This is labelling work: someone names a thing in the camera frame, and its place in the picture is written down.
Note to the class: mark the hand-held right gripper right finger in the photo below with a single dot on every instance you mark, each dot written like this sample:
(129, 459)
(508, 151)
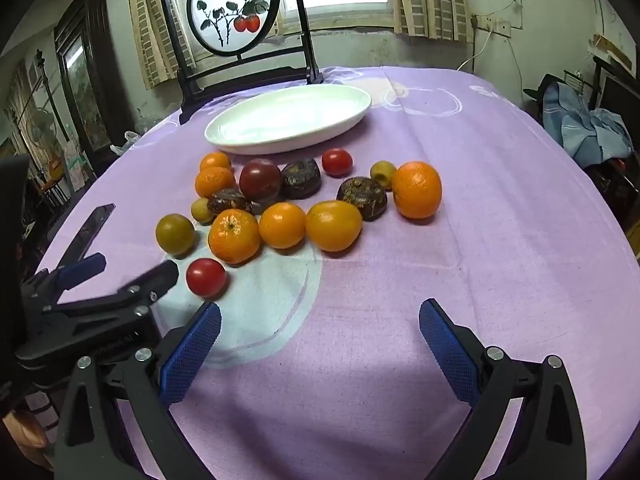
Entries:
(447, 350)

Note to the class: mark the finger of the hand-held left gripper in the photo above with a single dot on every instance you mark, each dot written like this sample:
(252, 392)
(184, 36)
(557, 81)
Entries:
(80, 267)
(150, 280)

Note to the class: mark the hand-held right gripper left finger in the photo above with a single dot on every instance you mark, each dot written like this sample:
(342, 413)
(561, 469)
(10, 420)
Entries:
(192, 350)

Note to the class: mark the large green-yellow tomato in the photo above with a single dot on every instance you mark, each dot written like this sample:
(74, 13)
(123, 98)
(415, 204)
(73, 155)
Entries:
(175, 234)

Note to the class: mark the small yellow-green tomato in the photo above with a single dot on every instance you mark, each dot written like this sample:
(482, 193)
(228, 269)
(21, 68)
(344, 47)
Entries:
(201, 210)
(382, 174)

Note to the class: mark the orange mandarin with stem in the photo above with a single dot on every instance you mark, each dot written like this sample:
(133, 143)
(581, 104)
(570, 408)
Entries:
(234, 236)

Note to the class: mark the smooth orange tomato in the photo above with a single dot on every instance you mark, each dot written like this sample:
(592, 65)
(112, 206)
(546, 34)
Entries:
(282, 225)

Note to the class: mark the dark red tomato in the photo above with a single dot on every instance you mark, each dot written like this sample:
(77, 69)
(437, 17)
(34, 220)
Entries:
(260, 180)

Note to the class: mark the yellow-orange tomato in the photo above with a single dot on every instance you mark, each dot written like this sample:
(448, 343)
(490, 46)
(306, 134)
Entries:
(333, 225)

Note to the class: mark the dark brown water chestnut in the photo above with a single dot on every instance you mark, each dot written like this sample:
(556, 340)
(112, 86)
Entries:
(362, 198)
(229, 200)
(300, 178)

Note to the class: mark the white oval plate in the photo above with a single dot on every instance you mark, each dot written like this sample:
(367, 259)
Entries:
(285, 115)

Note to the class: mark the person's left hand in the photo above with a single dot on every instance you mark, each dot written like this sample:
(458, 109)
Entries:
(20, 432)

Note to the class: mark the purple printed tablecloth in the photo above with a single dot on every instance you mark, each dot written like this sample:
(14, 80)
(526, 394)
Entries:
(400, 270)

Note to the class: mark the orange tomato on cloth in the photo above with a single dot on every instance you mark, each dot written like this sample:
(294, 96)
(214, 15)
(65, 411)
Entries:
(215, 182)

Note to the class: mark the white plastic bag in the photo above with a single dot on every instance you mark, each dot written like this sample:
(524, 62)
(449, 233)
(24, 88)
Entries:
(125, 142)

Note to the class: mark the small orange mandarin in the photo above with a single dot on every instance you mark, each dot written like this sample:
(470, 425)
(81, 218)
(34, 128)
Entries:
(216, 161)

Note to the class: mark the white standing fan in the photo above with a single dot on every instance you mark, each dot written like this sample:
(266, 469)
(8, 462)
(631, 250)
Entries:
(42, 127)

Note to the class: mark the large orange mandarin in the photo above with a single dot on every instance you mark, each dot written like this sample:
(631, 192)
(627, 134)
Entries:
(417, 189)

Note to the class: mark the dark wooden framed cabinet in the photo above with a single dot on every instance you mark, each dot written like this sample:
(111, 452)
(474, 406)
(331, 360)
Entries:
(95, 90)

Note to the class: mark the beige checked curtain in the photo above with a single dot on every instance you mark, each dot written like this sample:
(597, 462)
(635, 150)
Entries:
(430, 0)
(150, 35)

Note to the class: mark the blue crumpled cloth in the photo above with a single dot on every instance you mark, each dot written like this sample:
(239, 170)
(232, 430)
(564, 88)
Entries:
(585, 130)

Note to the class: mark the black hat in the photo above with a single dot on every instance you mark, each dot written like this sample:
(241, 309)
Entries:
(542, 91)

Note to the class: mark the round painted screen black stand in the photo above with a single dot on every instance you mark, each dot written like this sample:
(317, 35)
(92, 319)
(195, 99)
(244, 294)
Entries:
(230, 5)

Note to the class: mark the black monitor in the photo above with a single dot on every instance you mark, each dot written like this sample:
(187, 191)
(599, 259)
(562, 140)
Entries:
(617, 100)

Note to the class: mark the white wall socket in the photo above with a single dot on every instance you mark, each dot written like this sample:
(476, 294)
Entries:
(492, 24)

